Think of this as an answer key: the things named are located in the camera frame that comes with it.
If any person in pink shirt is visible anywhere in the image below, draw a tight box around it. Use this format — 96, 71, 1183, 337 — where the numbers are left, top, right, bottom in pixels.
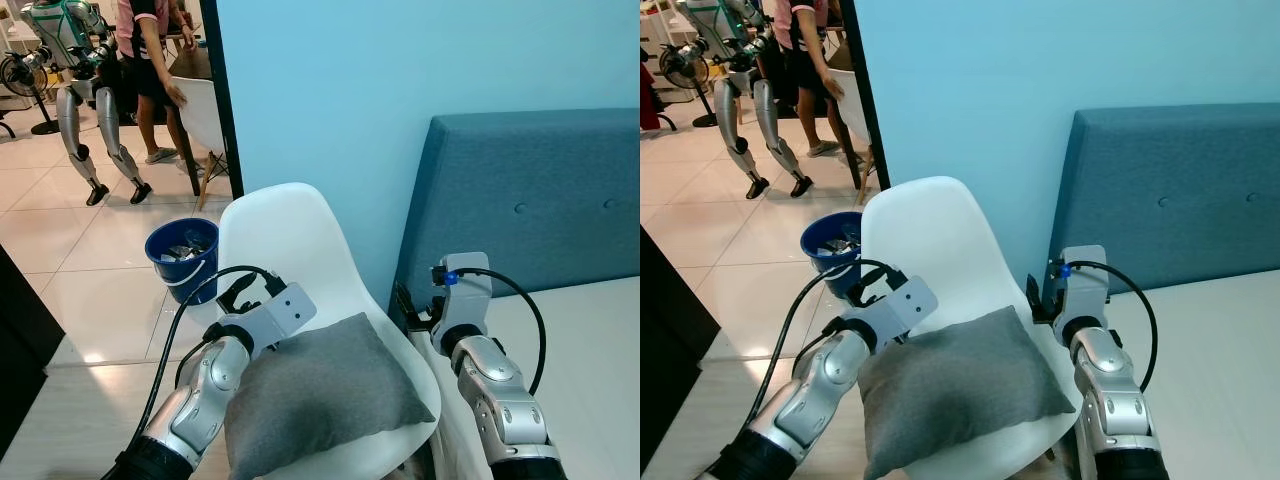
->
113, 0, 196, 166
765, 0, 846, 159

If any silver humanoid robot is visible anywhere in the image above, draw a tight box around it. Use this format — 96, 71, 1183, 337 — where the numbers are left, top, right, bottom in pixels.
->
665, 0, 816, 199
25, 0, 156, 206

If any blue upholstered headboard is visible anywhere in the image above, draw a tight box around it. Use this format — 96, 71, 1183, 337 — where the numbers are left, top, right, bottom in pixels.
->
1045, 103, 1280, 296
390, 108, 641, 311

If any white chair with wooden legs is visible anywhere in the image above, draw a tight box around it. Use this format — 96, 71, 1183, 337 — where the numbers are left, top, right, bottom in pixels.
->
825, 60, 876, 206
165, 50, 233, 211

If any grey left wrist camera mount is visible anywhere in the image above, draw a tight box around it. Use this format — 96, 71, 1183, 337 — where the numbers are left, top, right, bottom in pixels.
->
238, 283, 318, 353
862, 277, 939, 349

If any grey pillow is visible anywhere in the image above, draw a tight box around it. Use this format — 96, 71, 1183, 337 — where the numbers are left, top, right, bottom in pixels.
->
858, 305, 1076, 480
222, 312, 438, 480

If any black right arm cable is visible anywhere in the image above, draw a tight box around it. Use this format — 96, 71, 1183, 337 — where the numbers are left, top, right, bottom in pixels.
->
436, 262, 548, 396
1050, 258, 1159, 393

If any black standing fan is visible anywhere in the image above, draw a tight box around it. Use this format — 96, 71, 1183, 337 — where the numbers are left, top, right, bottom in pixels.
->
655, 45, 716, 129
0, 50, 61, 136

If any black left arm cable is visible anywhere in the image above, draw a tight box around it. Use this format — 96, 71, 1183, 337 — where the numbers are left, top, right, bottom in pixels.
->
128, 264, 286, 471
745, 260, 906, 461

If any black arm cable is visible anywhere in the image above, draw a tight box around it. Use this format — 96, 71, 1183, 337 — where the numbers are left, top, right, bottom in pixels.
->
128, 264, 286, 471
436, 262, 548, 396
1050, 258, 1159, 393
745, 260, 906, 461

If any silver crumpled rubbish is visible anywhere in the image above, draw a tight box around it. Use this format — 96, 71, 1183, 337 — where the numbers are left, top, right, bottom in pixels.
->
163, 233, 216, 264
815, 228, 863, 257

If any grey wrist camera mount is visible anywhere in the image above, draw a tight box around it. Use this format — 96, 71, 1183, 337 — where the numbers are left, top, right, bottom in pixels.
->
1050, 245, 1111, 326
430, 252, 493, 346
862, 277, 939, 349
238, 283, 318, 353

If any blue plastic bucket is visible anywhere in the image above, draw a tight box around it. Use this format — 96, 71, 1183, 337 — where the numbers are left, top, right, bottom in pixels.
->
800, 211, 866, 296
145, 218, 221, 306

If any white plastic chair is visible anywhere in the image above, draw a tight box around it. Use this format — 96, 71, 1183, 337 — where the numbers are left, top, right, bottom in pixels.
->
858, 177, 1086, 480
215, 183, 446, 480

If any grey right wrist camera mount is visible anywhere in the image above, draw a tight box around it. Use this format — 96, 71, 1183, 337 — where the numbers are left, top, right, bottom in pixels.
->
1050, 245, 1111, 326
430, 252, 493, 346

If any black door frame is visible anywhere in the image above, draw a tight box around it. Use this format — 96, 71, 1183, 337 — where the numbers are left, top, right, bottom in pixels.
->
838, 0, 893, 193
198, 0, 246, 199

